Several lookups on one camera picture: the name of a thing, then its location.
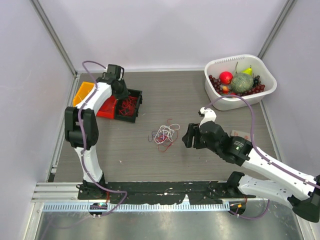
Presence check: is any red cable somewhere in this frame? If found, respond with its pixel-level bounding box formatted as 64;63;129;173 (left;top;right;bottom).
117;96;140;117

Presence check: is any cable bundle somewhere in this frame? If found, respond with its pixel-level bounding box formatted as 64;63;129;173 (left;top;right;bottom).
147;118;181;154

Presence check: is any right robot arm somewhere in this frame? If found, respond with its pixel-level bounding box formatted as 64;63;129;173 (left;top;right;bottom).
182;121;320;223

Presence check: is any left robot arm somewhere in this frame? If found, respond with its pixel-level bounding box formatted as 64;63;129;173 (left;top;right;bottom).
64;60;129;200

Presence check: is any black plastic bin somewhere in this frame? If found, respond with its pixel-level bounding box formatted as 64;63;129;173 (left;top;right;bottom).
114;89;143;123

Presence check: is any red plastic bin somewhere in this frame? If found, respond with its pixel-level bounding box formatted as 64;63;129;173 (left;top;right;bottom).
96;96;117;119

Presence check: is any yellow plastic bin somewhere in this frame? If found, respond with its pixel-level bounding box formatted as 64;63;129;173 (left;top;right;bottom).
72;81;95;107

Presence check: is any small red fruit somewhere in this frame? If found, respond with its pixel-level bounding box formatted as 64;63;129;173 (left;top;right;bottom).
221;86;237;98

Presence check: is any dark red grape bunch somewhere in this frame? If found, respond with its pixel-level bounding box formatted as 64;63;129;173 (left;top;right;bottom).
209;75;223;95

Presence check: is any red apple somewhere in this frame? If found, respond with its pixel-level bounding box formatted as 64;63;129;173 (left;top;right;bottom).
219;71;233;85

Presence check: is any green melon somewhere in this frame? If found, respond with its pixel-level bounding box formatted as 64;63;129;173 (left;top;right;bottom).
230;72;254;93

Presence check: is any dark grape bunch right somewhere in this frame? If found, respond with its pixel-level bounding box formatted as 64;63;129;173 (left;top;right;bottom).
236;84;266;97

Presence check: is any white fruit basket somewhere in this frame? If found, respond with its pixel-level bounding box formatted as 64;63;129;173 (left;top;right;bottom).
204;54;277;111

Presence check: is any green pear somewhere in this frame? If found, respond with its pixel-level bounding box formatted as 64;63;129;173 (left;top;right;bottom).
242;66;253;76

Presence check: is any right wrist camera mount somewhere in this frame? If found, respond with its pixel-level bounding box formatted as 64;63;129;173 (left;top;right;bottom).
198;107;217;126

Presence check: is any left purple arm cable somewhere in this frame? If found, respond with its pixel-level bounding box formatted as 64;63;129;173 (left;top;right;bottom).
77;59;129;217

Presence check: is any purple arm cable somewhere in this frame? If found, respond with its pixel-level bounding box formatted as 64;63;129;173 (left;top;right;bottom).
201;96;320;221
77;59;129;217

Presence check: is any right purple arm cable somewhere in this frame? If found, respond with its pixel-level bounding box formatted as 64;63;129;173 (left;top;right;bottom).
201;96;320;221

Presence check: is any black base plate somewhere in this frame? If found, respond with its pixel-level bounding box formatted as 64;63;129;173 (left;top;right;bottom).
76;181;245;205

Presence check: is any white slotted cable duct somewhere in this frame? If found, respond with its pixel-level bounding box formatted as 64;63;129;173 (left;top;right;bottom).
42;201;230;213

